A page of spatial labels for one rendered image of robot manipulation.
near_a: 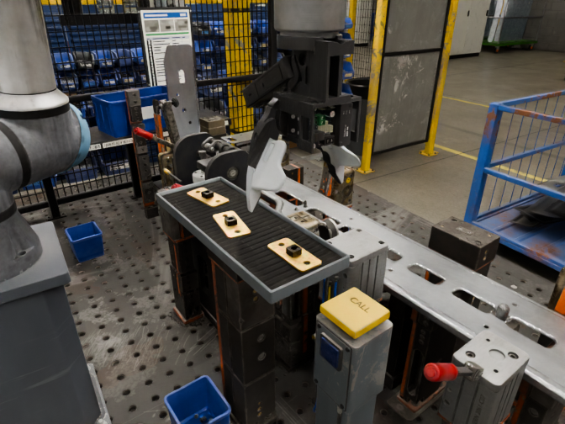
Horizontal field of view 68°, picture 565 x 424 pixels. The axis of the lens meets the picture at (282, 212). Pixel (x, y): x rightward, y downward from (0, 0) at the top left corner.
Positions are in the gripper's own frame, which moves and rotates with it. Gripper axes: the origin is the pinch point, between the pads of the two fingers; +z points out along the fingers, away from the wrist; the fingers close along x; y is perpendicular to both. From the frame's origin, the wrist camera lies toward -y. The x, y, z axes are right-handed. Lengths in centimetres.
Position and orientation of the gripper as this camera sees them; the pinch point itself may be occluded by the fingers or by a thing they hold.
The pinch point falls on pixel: (295, 195)
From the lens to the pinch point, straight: 55.9
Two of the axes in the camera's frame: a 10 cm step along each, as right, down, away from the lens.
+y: 5.9, 3.7, -7.2
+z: 0.0, 8.9, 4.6
